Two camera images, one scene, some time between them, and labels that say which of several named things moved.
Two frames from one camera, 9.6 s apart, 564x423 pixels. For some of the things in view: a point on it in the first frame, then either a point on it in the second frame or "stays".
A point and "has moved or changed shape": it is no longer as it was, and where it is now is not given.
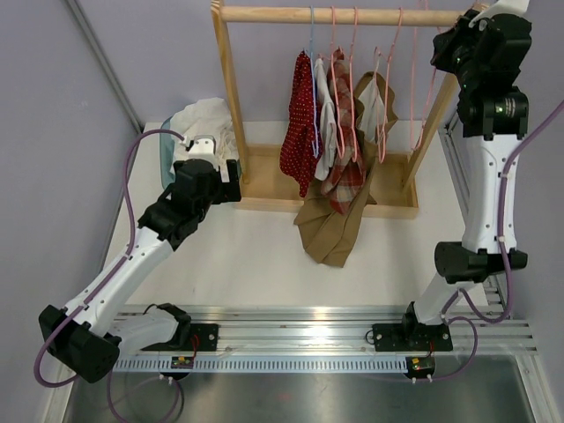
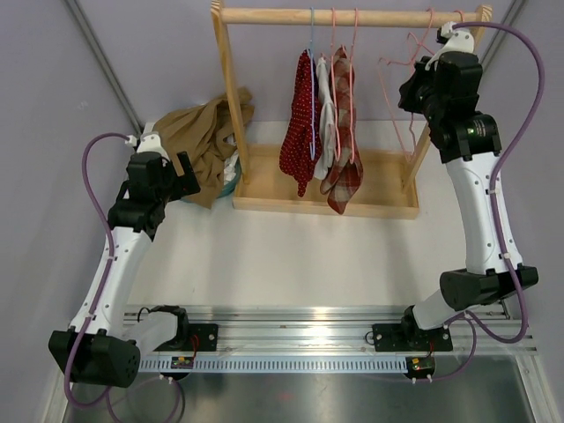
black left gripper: [226, 191] to [185, 184]
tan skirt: [330, 234] to [200, 129]
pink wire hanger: [416, 142] has moved or changed shape
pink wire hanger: [382, 70] to [381, 61]
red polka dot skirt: [300, 156] stays
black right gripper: [445, 42] to [407, 101]
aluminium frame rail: [348, 328] stays
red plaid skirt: [345, 181] stays
